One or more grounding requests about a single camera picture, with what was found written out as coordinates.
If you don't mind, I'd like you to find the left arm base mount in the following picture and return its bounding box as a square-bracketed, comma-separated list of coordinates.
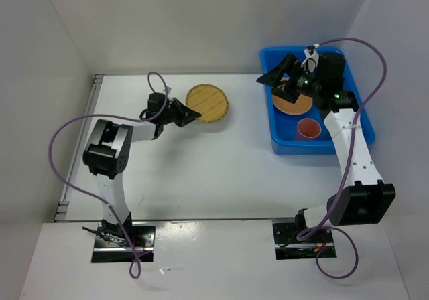
[86, 222, 156, 263]

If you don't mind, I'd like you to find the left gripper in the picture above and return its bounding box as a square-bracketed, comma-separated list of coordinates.
[160, 97, 201, 127]

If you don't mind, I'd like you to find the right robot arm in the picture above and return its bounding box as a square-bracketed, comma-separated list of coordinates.
[257, 53, 396, 242]

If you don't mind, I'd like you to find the blue plastic bin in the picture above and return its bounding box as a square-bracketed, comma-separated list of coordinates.
[260, 46, 375, 155]

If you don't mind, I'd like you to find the bamboo pattern round plate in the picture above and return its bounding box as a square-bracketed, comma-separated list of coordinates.
[185, 84, 229, 123]

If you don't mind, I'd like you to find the pink plastic cup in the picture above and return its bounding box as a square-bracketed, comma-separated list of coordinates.
[295, 118, 322, 141]

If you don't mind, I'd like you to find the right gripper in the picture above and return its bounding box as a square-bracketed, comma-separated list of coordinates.
[257, 53, 323, 104]

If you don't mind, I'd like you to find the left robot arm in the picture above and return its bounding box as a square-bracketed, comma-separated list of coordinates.
[82, 92, 202, 246]

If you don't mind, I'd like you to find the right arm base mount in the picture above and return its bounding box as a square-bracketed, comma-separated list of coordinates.
[272, 222, 336, 260]

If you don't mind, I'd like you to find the light brown woven plate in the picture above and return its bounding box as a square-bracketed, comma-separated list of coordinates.
[271, 94, 313, 116]

